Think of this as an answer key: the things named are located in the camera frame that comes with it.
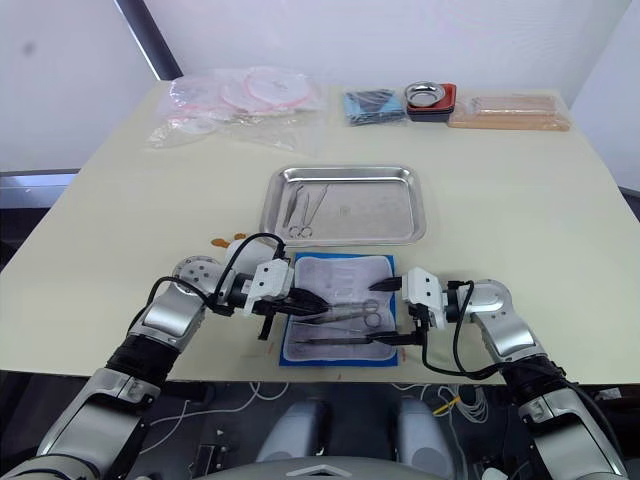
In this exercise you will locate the long dark forceps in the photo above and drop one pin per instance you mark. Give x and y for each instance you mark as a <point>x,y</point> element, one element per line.
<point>330,340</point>

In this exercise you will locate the silver tweezers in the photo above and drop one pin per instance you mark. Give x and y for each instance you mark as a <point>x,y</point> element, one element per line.
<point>292,205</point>

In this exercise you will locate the red and black tray stack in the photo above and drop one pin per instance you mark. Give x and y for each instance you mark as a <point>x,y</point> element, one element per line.
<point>450,102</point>

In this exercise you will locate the grey robot torso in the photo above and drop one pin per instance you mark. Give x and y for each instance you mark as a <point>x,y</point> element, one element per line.
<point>320,472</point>

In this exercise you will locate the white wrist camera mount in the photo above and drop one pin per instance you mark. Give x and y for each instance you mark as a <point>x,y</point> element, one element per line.
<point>422,292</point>
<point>272,280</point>

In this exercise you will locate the tan pad in plastic wrap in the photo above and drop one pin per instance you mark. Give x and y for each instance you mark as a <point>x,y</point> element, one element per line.
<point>510,112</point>

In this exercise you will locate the stack of blue packs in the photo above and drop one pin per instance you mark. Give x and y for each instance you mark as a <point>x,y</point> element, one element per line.
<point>372,107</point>

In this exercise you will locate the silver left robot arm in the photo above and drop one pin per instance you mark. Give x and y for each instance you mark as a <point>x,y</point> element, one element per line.
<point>160,320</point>

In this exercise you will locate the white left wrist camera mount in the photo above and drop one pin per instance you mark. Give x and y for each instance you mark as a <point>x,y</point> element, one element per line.
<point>272,280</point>

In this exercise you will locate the round metal bowl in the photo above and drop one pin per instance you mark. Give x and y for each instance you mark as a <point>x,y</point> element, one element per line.
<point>425,95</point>

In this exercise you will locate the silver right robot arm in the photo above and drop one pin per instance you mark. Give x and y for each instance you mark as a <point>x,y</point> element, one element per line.
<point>505,330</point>

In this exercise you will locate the blue surgical instrument pack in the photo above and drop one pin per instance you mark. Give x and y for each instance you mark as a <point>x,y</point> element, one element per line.
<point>340,272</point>

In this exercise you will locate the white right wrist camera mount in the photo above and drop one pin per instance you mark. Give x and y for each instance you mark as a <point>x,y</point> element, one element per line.
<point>422,292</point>

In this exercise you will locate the clear bags with pink rings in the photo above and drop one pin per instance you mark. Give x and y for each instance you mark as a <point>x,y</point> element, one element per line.
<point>250,105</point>

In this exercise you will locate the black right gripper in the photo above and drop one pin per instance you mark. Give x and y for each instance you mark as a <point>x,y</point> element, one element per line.
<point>421,320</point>

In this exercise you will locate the rectangular metal tray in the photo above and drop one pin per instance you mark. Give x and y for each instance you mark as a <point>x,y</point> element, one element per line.
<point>365,210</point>

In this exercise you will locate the dark diagonal beam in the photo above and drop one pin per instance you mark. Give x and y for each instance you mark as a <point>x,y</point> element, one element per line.
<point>155,40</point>

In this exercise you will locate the grey rounded robot leg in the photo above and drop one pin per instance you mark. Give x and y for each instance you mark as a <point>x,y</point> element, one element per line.
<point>425,435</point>
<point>295,430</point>

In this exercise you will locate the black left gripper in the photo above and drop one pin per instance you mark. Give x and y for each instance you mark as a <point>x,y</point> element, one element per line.
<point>270,306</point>

